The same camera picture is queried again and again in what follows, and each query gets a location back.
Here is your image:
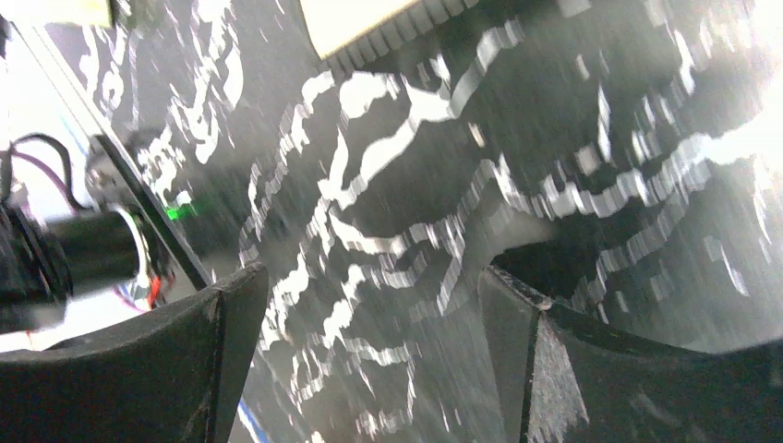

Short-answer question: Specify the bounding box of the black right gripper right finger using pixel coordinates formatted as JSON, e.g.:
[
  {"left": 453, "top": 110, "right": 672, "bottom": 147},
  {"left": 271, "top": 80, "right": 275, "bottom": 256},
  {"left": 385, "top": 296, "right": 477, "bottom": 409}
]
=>
[{"left": 477, "top": 266, "right": 782, "bottom": 442}]

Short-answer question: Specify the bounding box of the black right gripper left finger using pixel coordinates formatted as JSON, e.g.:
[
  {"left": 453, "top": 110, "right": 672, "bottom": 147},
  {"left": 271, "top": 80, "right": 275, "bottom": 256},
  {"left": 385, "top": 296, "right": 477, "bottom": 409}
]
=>
[{"left": 1, "top": 264, "right": 269, "bottom": 442}]

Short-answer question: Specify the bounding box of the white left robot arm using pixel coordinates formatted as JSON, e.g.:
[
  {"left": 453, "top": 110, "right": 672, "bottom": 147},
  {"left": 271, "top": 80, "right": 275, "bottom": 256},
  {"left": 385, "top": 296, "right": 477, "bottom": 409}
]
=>
[{"left": 1, "top": 133, "right": 175, "bottom": 333}]

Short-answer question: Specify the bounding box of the black tie storage box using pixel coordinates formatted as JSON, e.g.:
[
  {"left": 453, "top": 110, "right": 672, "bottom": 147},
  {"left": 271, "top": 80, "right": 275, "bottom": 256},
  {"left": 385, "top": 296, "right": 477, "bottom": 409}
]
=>
[{"left": 298, "top": 0, "right": 479, "bottom": 76}]

